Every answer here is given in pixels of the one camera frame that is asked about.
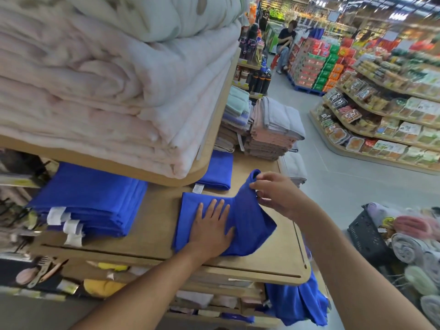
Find black plastic basket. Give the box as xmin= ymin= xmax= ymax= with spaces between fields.
xmin=347 ymin=204 xmax=400 ymax=269

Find stack of pink quilts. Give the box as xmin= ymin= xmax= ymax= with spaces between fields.
xmin=0 ymin=0 xmax=242 ymax=180

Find white patterned quilt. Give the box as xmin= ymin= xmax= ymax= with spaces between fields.
xmin=65 ymin=0 xmax=249 ymax=44

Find pile of rolled towels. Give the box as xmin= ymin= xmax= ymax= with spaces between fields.
xmin=365 ymin=202 xmax=440 ymax=330

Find wooden display table shelf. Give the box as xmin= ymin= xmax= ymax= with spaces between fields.
xmin=29 ymin=150 xmax=312 ymax=286

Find row of dark water bottles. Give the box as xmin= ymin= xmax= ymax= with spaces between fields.
xmin=236 ymin=23 xmax=273 ymax=96

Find person's right forearm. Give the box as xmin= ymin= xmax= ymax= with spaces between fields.
xmin=294 ymin=198 xmax=438 ymax=330

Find stack of red green boxes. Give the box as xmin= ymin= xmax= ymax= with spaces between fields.
xmin=288 ymin=35 xmax=355 ymax=97

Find stack of mint purple towels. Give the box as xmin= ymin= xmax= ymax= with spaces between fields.
xmin=214 ymin=85 xmax=252 ymax=154

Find crumpled blue cloth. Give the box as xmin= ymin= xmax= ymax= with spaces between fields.
xmin=264 ymin=271 xmax=331 ymax=327

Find hanging hair brushes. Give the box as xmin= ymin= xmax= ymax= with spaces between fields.
xmin=15 ymin=256 xmax=69 ymax=289

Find person's left forearm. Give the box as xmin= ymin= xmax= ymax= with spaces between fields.
xmin=70 ymin=247 xmax=222 ymax=330

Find blue microfibre towel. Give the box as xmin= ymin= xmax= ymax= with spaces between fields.
xmin=172 ymin=169 xmax=278 ymax=257

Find small folded blue towel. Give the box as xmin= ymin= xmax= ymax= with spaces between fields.
xmin=195 ymin=150 xmax=234 ymax=191

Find curved shelf of snack packets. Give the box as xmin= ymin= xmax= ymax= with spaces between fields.
xmin=309 ymin=37 xmax=440 ymax=176

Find folded light grey towels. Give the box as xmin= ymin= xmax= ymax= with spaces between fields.
xmin=279 ymin=151 xmax=308 ymax=188

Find stack of pink grey towels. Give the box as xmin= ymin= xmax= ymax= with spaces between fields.
xmin=243 ymin=96 xmax=306 ymax=161

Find stack of folded blue towels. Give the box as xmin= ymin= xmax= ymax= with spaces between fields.
xmin=27 ymin=162 xmax=149 ymax=239

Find person's left hand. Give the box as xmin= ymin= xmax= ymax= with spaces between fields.
xmin=187 ymin=198 xmax=236 ymax=259

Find yellow folded cloth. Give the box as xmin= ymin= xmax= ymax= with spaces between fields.
xmin=83 ymin=278 xmax=127 ymax=299

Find person's right hand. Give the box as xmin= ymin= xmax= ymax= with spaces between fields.
xmin=249 ymin=171 xmax=312 ymax=221

